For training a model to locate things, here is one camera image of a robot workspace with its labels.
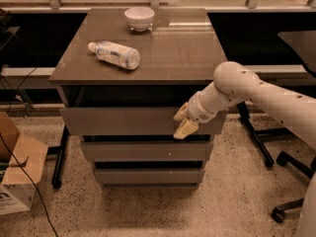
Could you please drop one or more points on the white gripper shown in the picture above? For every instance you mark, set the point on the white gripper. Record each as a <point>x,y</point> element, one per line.
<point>197,111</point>

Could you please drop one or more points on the grey top drawer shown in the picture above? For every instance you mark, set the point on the grey top drawer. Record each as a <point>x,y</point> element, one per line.
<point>120,121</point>

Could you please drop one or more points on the grey drawer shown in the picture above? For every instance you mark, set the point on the grey drawer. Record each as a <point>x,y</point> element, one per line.
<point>148,177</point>
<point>120,121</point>
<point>139,151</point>

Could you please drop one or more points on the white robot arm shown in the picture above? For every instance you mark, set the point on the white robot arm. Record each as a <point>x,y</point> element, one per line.
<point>233,84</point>

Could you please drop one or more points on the grey drawer cabinet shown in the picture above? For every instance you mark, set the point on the grey drawer cabinet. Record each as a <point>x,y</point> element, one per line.
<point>177,57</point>

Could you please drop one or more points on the grey middle drawer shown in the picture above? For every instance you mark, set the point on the grey middle drawer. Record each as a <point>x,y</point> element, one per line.
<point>139,151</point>

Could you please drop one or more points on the grey bottom drawer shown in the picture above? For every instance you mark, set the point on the grey bottom drawer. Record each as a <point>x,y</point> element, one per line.
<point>148,177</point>

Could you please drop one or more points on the dark side table top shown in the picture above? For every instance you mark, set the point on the dark side table top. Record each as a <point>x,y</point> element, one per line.
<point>304,45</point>

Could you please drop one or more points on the clear plastic water bottle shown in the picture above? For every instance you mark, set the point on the clear plastic water bottle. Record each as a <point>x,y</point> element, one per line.
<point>116,54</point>

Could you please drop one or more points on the white ceramic bowl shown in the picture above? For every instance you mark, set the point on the white ceramic bowl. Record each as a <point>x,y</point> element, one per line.
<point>139,18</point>

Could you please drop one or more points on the black left desk leg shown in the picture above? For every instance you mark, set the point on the black left desk leg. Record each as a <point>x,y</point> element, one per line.
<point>60,153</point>

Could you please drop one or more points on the brown cardboard box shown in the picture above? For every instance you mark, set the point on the brown cardboard box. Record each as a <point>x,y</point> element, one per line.
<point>22,159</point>

